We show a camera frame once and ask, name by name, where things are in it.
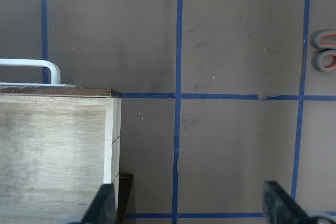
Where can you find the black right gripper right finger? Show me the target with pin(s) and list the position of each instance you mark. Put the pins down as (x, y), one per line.
(279, 207)

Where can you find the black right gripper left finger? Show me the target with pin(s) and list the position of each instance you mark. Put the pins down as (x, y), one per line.
(102, 209)

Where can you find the wooden drawer with white handle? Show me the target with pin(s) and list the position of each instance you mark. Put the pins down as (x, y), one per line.
(59, 144)

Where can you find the grey orange handled scissors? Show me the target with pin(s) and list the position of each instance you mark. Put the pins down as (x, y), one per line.
(328, 50)

